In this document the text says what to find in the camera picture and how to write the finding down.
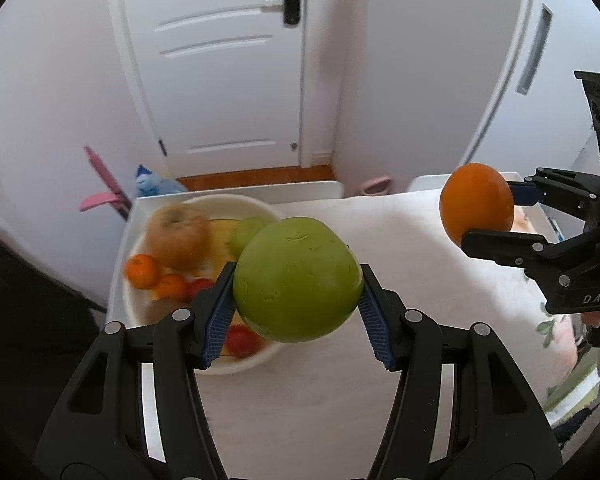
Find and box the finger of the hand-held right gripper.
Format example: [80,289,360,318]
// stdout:
[510,167,600,226]
[461,228,593,281]

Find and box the small pink floor item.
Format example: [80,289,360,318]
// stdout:
[361,175,392,196]

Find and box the orange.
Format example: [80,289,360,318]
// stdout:
[439,162,515,246]

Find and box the red cherry tomato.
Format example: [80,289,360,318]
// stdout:
[225,325,263,359]
[187,278,217,302]

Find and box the cream floral tablecloth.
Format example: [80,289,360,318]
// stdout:
[194,189,600,480]

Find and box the large tangerine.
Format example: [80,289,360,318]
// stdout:
[125,254,160,290]

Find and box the cream oval bowl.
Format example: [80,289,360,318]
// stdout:
[114,194,286,376]

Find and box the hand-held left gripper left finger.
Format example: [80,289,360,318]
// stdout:
[34,261,237,480]

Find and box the small green apple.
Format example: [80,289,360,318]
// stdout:
[229,216,276,261]

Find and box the white door with slot handle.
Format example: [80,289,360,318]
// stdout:
[462,0,597,182]

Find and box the red apple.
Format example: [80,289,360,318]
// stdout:
[145,204,214,271]

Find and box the large green apple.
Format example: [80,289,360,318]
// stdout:
[232,217,365,344]

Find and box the white chair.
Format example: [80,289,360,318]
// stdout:
[409,172,524,194]

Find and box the white panelled door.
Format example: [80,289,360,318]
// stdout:
[105,0,334,179]

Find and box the green striped cloth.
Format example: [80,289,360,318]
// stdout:
[542,374,600,413]

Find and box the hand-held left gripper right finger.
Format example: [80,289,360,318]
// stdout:
[356,264,563,480]

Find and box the blue bag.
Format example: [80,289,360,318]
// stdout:
[134,164,189,199]

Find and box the small tangerine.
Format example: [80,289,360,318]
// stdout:
[155,273,191,304]

